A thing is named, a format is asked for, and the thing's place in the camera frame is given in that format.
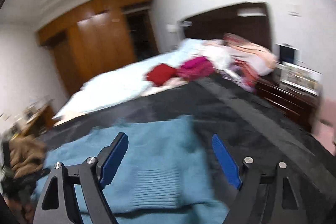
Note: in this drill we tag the striped pink pillow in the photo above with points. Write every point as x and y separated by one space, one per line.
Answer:
262 60

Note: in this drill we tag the pink plastic stool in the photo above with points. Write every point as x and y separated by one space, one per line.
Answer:
324 127

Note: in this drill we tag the brown wooden wardrobe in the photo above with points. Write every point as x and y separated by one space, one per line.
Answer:
97 37

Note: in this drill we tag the bedside lamp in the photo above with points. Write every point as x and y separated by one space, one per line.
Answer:
173 37

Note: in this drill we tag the white bed cover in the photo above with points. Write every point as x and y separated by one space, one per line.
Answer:
124 84

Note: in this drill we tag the teal knit sweater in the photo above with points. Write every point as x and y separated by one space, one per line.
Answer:
163 177

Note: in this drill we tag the small dark monitor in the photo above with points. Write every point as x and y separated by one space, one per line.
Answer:
287 54

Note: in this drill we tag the dark wooden headboard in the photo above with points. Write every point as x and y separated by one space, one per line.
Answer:
248 20

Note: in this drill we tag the photo collage frame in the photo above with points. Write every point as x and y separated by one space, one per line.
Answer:
301 78

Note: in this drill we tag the brown knit garment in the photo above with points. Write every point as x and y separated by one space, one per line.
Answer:
27 155

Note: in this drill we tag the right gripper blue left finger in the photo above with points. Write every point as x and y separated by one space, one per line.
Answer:
110 158

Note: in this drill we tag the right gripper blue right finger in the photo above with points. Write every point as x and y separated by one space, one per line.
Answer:
230 168

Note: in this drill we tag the white crumpled clothes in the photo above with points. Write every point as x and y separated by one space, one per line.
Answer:
218 54

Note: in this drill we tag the dark wooden nightstand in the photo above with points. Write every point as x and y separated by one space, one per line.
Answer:
299 106

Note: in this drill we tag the magenta folded garment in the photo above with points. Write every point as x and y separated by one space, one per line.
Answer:
195 68

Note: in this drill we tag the wall light switch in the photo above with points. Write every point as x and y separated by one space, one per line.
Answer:
294 13

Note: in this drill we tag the red folded garment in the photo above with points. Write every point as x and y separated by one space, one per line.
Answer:
161 74

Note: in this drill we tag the red striped folded cloth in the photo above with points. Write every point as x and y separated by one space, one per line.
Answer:
245 76

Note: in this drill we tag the black satin sheet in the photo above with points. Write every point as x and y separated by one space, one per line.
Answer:
211 116

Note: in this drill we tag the cluttered wooden desk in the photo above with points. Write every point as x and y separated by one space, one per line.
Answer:
34 120

